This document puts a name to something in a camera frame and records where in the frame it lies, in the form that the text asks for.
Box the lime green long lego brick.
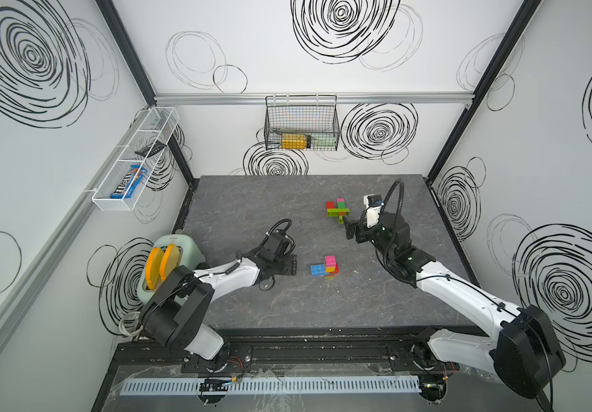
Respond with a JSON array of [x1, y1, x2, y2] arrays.
[[326, 208, 350, 217]]

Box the blue lego brick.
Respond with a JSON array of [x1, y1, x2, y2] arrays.
[[310, 264, 327, 276]]

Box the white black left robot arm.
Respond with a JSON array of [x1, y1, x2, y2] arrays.
[[139, 218, 298, 363]]

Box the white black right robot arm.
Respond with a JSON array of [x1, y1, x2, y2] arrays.
[[342, 179, 567, 411]]

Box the mint green toaster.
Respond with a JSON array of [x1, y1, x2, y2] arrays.
[[136, 234, 206, 304]]

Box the green item in basket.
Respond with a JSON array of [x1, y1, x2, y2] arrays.
[[311, 132, 338, 151]]

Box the yellow toast slice right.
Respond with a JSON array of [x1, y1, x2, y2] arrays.
[[159, 244, 182, 281]]

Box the yellow toast slice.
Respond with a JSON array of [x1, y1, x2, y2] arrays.
[[159, 244, 182, 281], [145, 247, 165, 290]]

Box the yellow toast slice left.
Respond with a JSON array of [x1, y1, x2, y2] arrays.
[[145, 247, 165, 290]]

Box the blue candy packet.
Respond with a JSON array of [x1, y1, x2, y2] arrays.
[[110, 165, 146, 199]]

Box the black remote control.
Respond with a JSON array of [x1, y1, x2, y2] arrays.
[[134, 141, 166, 158]]

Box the black wire wall basket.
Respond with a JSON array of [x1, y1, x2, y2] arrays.
[[263, 102, 340, 150]]

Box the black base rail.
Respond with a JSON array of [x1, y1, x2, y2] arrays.
[[111, 326, 467, 375]]

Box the white slotted cable duct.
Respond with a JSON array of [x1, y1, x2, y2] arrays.
[[120, 376, 421, 396]]

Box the white wire shelf basket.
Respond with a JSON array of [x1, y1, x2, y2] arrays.
[[91, 106, 179, 212]]

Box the aluminium wall rail back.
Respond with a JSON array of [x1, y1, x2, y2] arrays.
[[155, 92, 474, 106]]

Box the aluminium wall rail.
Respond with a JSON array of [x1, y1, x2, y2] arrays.
[[155, 92, 474, 106], [0, 106, 152, 353]]

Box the black corner frame post right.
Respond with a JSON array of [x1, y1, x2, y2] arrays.
[[426, 0, 543, 185]]

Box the black corner frame post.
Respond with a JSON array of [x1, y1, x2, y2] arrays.
[[95, 0, 199, 190], [426, 0, 543, 185]]

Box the black corner frame post left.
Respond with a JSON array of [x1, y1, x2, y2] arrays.
[[95, 0, 199, 190]]

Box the aluminium wall rail left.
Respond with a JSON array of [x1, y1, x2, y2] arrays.
[[0, 106, 152, 353]]

